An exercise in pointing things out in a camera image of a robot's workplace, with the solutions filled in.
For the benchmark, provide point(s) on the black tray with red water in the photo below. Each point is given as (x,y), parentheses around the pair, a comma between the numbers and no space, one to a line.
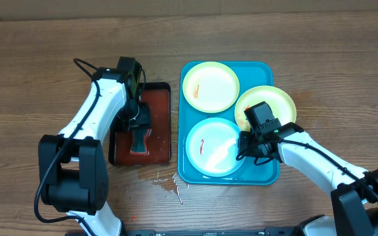
(158,96)

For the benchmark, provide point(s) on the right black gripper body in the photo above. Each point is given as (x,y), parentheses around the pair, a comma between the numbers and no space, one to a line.
(251,146)

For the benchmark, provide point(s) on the yellow plate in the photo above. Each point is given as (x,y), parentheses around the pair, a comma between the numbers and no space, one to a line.
(211,87)
(281,104)

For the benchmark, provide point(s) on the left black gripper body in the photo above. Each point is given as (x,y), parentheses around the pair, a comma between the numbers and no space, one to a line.
(134,116)

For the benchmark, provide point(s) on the teal plastic tray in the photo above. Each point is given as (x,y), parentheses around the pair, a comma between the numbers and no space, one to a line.
(250,74)

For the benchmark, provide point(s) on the light blue plate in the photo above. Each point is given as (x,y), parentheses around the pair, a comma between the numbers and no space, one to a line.
(212,147)

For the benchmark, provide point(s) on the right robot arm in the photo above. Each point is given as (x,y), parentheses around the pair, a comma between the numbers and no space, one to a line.
(353,190)

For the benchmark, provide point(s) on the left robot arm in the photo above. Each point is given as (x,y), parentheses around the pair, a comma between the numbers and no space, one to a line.
(73,176)

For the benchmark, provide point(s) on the green orange sponge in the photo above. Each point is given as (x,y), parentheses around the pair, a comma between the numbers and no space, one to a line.
(139,143)

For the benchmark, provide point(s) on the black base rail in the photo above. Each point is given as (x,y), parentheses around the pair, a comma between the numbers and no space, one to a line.
(268,231)

